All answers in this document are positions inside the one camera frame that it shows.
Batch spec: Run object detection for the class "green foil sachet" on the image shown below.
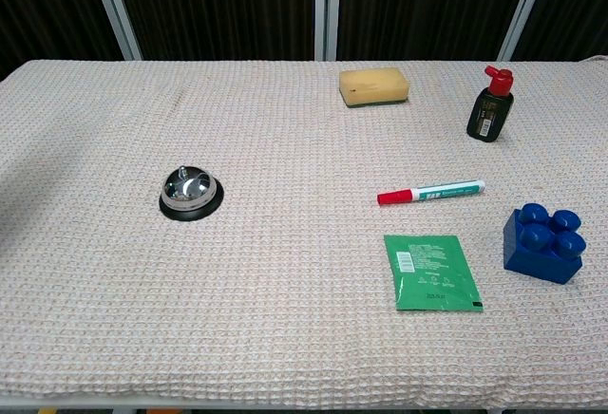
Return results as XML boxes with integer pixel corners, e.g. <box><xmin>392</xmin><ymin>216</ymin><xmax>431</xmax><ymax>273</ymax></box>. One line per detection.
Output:
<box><xmin>383</xmin><ymin>234</ymin><xmax>485</xmax><ymax>313</ymax></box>

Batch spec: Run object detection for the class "black bottle red cap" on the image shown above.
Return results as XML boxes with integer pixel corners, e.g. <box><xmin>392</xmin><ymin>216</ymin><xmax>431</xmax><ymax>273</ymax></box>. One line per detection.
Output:
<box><xmin>465</xmin><ymin>65</ymin><xmax>516</xmax><ymax>144</ymax></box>

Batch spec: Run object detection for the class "grey metal frame post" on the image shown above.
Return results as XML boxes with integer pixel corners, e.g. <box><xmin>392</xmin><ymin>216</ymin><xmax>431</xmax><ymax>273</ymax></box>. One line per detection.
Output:
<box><xmin>85</xmin><ymin>0</ymin><xmax>144</xmax><ymax>62</ymax></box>
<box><xmin>496</xmin><ymin>0</ymin><xmax>554</xmax><ymax>62</ymax></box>
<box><xmin>313</xmin><ymin>0</ymin><xmax>342</xmax><ymax>62</ymax></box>

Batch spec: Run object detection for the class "blue toy building block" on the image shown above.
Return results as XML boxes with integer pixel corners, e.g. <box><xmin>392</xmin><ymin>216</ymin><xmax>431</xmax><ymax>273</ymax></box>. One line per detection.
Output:
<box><xmin>503</xmin><ymin>202</ymin><xmax>588</xmax><ymax>286</ymax></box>

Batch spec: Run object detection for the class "beige waffle-weave tablecloth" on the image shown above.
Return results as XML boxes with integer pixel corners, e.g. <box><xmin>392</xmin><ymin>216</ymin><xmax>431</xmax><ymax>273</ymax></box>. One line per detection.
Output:
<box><xmin>0</xmin><ymin>54</ymin><xmax>608</xmax><ymax>409</ymax></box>

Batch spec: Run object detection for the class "silver desk bell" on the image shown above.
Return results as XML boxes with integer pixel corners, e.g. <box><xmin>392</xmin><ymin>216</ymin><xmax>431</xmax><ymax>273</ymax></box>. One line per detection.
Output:
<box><xmin>158</xmin><ymin>165</ymin><xmax>225</xmax><ymax>221</ymax></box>

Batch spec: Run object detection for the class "yellow sponge green underside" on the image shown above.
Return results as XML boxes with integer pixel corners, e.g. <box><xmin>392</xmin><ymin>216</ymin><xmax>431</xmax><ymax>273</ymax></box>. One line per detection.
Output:
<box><xmin>338</xmin><ymin>66</ymin><xmax>411</xmax><ymax>109</ymax></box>

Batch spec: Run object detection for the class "white marker red cap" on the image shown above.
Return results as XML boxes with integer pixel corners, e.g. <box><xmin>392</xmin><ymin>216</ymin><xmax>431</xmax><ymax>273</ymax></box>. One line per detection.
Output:
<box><xmin>376</xmin><ymin>179</ymin><xmax>486</xmax><ymax>207</ymax></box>

